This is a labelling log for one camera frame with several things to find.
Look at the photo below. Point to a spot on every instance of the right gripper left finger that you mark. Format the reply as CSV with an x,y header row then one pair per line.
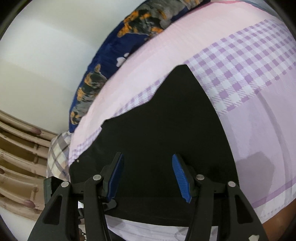
x,y
60,218

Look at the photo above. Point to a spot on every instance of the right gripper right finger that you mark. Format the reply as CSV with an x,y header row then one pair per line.
x,y
216,204

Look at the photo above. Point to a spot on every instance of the beige bamboo headboard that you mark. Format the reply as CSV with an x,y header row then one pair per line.
x,y
24,151

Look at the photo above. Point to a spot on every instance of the pink purple checked bedsheet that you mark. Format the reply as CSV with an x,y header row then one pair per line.
x,y
243,56

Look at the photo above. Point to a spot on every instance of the black pants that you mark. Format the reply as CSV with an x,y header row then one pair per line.
x,y
179,119

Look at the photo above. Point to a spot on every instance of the plaid pillow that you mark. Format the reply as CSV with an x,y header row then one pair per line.
x,y
58,154

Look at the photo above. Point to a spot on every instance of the navy cat print blanket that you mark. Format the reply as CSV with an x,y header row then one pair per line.
x,y
148,20

